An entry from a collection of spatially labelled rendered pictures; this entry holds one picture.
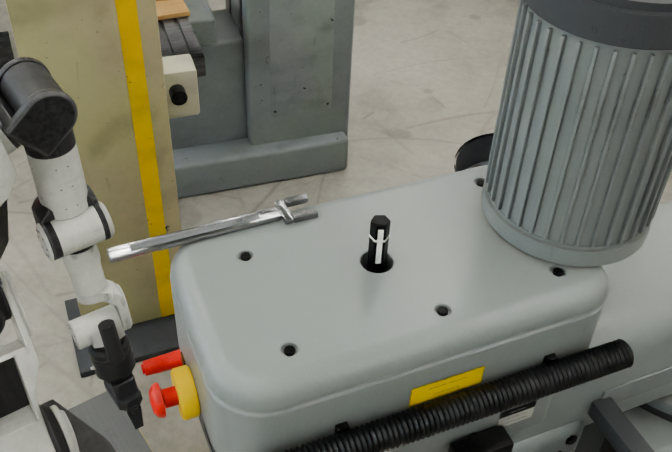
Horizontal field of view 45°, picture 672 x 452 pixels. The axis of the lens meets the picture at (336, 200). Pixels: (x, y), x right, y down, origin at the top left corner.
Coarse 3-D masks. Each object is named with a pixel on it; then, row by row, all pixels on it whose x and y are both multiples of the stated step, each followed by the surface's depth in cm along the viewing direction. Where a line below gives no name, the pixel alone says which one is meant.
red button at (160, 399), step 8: (152, 384) 92; (152, 392) 91; (160, 392) 90; (168, 392) 92; (176, 392) 92; (152, 400) 91; (160, 400) 90; (168, 400) 91; (176, 400) 92; (152, 408) 91; (160, 408) 90; (160, 416) 91
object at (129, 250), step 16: (272, 208) 97; (208, 224) 95; (224, 224) 95; (240, 224) 95; (256, 224) 95; (144, 240) 92; (160, 240) 92; (176, 240) 92; (192, 240) 93; (112, 256) 90; (128, 256) 90
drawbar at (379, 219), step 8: (376, 216) 89; (384, 216) 89; (376, 224) 88; (384, 224) 88; (376, 232) 88; (384, 232) 88; (368, 248) 91; (376, 248) 89; (384, 248) 89; (368, 256) 91; (384, 256) 91; (368, 264) 92; (376, 264) 91; (384, 264) 92; (376, 272) 92
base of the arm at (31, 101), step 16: (0, 80) 145; (0, 96) 144; (32, 96) 136; (48, 96) 137; (64, 96) 139; (0, 112) 139; (16, 112) 137; (32, 112) 137; (48, 112) 139; (64, 112) 140; (16, 128) 137; (32, 128) 138; (48, 128) 140; (64, 128) 142; (32, 144) 140; (48, 144) 142
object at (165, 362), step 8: (176, 352) 104; (144, 360) 103; (152, 360) 103; (160, 360) 103; (168, 360) 103; (176, 360) 103; (144, 368) 102; (152, 368) 102; (160, 368) 102; (168, 368) 103
